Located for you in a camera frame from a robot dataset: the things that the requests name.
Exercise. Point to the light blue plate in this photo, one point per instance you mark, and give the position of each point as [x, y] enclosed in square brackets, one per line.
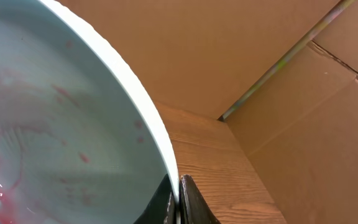
[81, 141]

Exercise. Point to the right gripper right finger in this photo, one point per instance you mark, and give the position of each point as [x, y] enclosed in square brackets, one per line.
[193, 207]

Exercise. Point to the brown cardboard box wall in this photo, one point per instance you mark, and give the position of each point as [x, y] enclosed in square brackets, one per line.
[260, 99]

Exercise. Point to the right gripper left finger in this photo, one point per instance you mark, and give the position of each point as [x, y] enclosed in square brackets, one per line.
[161, 208]

